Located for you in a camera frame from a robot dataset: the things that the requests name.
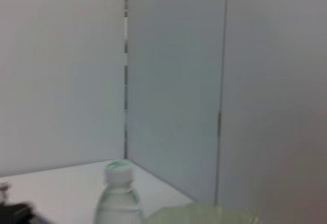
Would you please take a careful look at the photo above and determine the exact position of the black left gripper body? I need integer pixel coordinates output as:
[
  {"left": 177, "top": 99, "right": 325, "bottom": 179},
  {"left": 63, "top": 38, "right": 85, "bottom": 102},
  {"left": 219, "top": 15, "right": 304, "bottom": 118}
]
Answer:
[{"left": 0, "top": 201, "right": 44, "bottom": 224}]

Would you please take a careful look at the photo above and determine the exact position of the clear green-label water bottle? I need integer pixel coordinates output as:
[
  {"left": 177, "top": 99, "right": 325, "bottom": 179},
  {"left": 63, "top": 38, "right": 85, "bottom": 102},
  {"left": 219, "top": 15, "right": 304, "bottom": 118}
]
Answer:
[{"left": 94, "top": 159, "right": 145, "bottom": 224}]

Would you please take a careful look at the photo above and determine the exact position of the green glass fruit plate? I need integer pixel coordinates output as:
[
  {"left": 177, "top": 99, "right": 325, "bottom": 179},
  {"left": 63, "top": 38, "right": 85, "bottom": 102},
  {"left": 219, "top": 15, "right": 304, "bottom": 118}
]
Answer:
[{"left": 145, "top": 203, "right": 264, "bottom": 224}]

